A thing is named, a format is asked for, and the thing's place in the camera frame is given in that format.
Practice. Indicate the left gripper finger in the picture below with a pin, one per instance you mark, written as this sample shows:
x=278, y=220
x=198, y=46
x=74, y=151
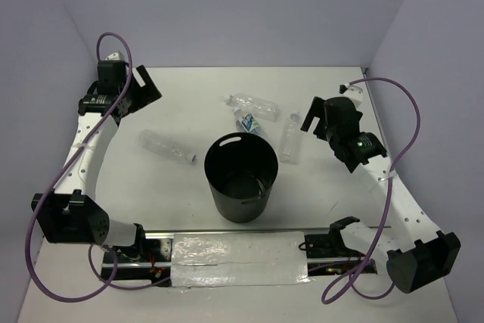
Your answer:
x=144, y=95
x=144, y=77

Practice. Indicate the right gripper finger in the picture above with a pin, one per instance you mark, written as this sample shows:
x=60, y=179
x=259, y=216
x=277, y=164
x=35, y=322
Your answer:
x=311, y=124
x=317, y=109

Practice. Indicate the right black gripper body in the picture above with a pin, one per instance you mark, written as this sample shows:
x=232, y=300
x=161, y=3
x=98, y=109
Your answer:
x=330, y=135

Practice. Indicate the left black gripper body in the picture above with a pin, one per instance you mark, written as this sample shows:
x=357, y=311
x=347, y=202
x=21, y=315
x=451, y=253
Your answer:
x=128, y=91

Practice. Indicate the slim clear bottle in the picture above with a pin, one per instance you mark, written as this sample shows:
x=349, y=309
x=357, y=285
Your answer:
x=290, y=143

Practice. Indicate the large clear plastic bottle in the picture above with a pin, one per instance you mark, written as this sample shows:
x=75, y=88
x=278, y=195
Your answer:
x=259, y=107

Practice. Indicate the labelled clear plastic bottle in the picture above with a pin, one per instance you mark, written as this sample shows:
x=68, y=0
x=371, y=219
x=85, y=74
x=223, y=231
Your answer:
x=246, y=122

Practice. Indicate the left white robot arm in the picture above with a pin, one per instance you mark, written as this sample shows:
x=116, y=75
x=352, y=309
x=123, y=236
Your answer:
x=70, y=214

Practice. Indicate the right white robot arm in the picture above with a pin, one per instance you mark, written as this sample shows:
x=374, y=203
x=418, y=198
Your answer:
x=419, y=252

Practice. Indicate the black cylindrical bin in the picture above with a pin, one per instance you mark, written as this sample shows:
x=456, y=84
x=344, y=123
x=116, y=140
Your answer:
x=241, y=169

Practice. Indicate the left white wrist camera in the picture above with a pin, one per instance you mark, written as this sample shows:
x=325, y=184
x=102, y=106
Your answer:
x=116, y=56

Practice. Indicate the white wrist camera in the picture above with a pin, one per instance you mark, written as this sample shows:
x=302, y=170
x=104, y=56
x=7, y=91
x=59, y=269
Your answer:
x=116, y=56
x=353, y=93

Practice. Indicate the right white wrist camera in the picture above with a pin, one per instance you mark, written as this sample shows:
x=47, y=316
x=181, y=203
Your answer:
x=353, y=93

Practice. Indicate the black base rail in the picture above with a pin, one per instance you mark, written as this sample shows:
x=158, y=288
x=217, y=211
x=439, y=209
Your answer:
x=128, y=258

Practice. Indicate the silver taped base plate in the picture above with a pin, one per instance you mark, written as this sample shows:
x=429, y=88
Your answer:
x=239, y=259

